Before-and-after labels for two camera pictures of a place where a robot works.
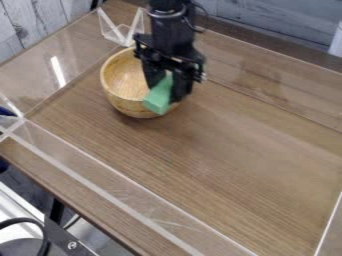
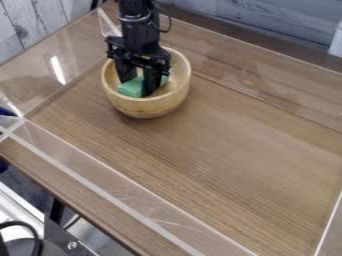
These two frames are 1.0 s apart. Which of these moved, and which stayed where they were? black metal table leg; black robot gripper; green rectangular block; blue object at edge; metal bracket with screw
Moved: green rectangular block; black robot gripper
Stayed: metal bracket with screw; blue object at edge; black metal table leg
